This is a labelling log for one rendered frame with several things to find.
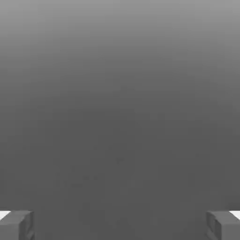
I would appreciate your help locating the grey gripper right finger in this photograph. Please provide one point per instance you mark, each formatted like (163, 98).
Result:
(225, 225)

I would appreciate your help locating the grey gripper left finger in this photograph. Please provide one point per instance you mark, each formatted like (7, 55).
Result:
(15, 225)

